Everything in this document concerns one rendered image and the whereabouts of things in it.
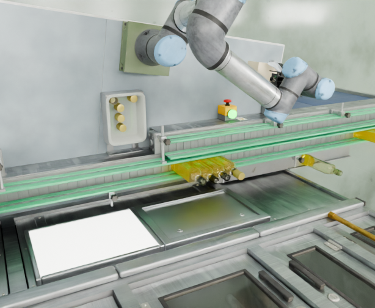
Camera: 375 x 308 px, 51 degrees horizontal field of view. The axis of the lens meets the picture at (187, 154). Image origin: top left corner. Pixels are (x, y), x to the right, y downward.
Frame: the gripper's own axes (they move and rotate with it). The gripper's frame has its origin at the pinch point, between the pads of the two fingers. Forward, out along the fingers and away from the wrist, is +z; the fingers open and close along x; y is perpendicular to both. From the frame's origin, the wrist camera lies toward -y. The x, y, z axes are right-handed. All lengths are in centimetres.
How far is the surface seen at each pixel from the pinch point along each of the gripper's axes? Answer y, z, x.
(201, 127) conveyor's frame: 15.4, 22.9, 26.8
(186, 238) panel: 42, -21, 58
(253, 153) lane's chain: -17.5, 22.6, 39.6
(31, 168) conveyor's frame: 89, 29, 47
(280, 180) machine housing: -30, 14, 52
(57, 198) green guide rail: 81, 15, 55
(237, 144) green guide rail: -2.8, 18.0, 33.8
